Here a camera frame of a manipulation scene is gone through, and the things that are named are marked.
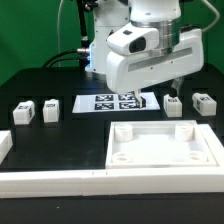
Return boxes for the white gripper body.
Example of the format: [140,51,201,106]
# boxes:
[106,29,204,94]

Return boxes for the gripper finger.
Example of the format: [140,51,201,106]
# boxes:
[171,77,184,97]
[134,90,146,108]

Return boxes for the white square tabletop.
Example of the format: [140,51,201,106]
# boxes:
[105,120,218,169]

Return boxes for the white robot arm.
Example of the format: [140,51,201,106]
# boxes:
[81,0,208,106]

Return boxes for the white sheet with tags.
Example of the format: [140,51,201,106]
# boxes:
[72,92,160,113]

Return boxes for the white left obstacle block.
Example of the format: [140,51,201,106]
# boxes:
[0,130,13,164]

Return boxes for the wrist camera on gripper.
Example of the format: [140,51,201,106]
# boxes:
[107,24,159,56]

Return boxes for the black cable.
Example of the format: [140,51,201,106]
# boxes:
[41,49,84,69]

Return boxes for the grey thin cable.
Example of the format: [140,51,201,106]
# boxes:
[56,0,66,68]

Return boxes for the white front obstacle wall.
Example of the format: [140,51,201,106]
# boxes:
[0,167,224,198]

